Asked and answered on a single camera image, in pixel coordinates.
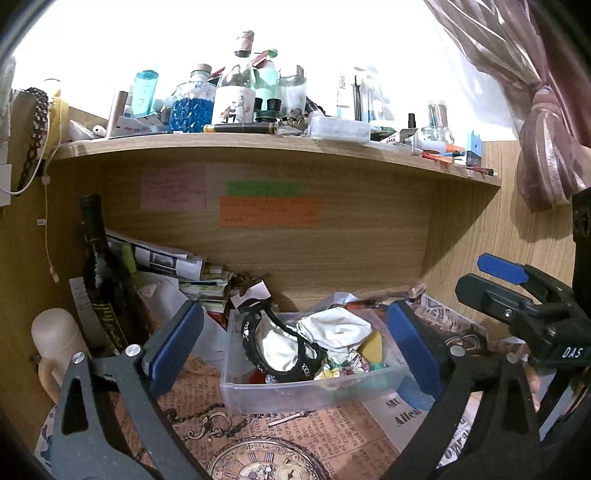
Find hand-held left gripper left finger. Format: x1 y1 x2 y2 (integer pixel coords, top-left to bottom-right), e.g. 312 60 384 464
48 300 206 480

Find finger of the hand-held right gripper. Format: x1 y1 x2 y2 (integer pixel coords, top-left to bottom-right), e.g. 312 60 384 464
455 273 550 330
477 253 575 315

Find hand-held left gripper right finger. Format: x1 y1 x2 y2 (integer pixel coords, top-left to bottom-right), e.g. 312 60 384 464
385 300 543 480

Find yellow sponge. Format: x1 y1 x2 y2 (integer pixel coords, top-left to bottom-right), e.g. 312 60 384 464
360 330 384 365

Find white floral cloth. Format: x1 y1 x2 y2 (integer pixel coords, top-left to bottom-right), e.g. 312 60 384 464
316 353 370 381

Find black printed headband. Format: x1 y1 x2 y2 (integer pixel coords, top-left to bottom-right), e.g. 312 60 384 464
240 307 328 383

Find clear plastic storage bin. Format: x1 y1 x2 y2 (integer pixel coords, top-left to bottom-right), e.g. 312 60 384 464
219 309 409 416

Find person's right hand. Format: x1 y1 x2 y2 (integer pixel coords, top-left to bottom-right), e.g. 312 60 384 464
527 364 542 412

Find blue sponge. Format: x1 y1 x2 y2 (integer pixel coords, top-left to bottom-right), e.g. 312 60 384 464
396 369 437 412

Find clear plastic bag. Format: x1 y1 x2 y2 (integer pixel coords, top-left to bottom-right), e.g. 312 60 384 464
136 272 227 365

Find pile of newspapers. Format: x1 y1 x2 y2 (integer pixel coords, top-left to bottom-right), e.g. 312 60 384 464
104 228 234 315

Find small white card box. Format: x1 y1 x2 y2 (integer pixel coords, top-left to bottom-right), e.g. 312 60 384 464
229 279 273 310

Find dark wine bottle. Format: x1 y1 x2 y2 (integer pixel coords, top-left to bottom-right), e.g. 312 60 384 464
79 194 139 356

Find beige cup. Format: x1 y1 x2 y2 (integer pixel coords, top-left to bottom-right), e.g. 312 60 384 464
31 308 90 402

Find newspaper print mat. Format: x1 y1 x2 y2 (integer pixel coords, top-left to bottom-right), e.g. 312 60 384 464
34 295 532 480

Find pink curtain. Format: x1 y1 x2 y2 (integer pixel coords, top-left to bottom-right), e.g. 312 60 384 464
422 0 591 213

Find short glass jar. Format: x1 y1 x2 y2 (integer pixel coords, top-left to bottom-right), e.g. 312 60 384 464
422 104 455 144

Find pink sticky note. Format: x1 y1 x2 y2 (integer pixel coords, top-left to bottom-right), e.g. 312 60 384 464
141 166 208 210

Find orange sticky note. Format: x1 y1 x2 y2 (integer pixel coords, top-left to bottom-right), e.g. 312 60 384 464
218 196 321 229

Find green sticky note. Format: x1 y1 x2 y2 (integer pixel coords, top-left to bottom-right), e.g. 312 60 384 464
226 181 304 197

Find clear lidded plastic box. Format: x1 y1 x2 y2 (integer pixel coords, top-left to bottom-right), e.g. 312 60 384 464
307 115 371 141

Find clear blister pack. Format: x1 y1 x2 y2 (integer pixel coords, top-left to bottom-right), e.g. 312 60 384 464
337 67 384 123

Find wooden shelf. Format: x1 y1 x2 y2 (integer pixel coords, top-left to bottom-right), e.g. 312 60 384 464
53 129 503 188

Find black and gold pen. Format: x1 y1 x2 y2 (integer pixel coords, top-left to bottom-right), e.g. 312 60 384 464
203 122 278 134

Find glass bottle with blue beads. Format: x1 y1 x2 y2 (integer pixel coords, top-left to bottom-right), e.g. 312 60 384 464
168 64 217 134

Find light blue bottle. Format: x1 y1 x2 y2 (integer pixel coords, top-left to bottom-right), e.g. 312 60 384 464
133 70 160 118

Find black lace band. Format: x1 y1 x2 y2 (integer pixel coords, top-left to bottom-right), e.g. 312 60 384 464
16 88 51 197

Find yellow hanging pouch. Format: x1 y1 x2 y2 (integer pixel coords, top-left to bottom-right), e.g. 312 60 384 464
44 78 70 148

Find clear glass bottle with cork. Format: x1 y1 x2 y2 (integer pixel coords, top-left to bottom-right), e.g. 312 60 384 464
216 30 257 125

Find frosted glass bottle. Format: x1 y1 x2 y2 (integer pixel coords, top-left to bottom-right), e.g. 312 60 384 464
277 76 308 118

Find green pump bottle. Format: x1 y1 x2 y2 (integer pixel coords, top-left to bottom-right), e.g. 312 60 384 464
254 47 281 116

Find beige earphone cable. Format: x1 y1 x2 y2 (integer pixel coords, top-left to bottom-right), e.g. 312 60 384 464
37 161 61 282

